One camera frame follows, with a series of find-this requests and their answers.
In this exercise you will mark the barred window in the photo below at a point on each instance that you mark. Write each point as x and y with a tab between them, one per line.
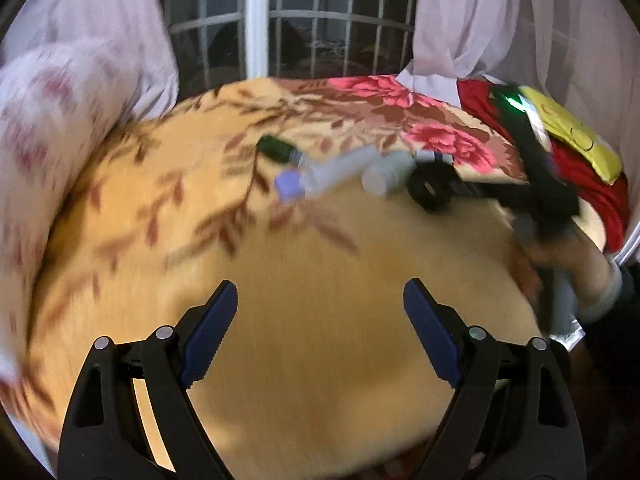
310	10

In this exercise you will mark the floral rolled quilt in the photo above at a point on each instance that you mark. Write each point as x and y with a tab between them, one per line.
45	160

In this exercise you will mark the person's right hand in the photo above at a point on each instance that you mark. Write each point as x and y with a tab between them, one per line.
582	265

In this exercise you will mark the person's right forearm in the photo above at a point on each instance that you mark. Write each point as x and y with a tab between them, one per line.
620	310

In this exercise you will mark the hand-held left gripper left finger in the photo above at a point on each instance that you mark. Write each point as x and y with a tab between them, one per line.
210	335

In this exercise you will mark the yellow floral blanket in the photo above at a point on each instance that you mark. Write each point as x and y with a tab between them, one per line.
325	260

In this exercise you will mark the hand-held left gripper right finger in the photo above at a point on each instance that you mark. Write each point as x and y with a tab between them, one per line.
432	335

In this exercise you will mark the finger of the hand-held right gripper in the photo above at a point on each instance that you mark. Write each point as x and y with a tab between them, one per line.
430	156
495	194

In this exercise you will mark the white jar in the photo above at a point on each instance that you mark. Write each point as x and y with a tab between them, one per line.
387	175

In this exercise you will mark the black round compact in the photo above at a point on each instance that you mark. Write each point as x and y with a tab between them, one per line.
417	185

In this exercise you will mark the dark green bottle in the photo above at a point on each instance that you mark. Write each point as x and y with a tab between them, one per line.
275	147

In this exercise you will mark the red cloth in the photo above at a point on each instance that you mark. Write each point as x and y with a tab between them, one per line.
590	180

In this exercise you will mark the small purple case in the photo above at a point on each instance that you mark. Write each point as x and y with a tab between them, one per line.
290	185

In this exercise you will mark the yellow pillow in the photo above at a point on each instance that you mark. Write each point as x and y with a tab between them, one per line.
590	142

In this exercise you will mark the white curtain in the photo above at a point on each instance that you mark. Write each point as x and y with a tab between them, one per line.
100	10
500	10

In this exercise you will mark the white tube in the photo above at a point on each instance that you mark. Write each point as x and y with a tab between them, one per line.
335	172

